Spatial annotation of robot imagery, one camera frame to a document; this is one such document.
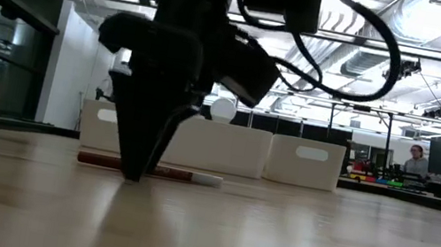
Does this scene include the multicoloured block row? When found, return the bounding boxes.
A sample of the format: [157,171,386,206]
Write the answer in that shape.
[348,172,405,189]

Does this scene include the black ceiling spotlight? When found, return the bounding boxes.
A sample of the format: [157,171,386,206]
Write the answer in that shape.
[422,104,441,120]
[383,54,423,86]

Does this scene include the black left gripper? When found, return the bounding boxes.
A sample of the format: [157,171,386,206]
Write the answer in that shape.
[74,0,234,194]

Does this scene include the wide white plastic bin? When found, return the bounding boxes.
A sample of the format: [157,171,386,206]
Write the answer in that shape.
[159,112,275,182]

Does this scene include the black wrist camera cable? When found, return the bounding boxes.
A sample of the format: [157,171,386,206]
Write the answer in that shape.
[219,0,414,111]

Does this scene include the silver ventilation duct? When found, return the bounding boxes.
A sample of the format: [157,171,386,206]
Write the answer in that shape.
[338,0,441,92]

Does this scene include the black background workstation frame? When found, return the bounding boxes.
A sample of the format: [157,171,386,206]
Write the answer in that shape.
[259,87,398,181]

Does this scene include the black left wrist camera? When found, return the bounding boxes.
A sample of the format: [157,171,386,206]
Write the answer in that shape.
[205,23,288,112]

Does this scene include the brown thin marker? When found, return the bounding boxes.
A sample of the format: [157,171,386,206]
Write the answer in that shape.
[74,149,226,190]

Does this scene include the person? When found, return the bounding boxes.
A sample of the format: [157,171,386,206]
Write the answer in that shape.
[401,143,435,179]

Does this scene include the black partition panel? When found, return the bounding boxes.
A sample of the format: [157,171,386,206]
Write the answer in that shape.
[197,104,355,148]

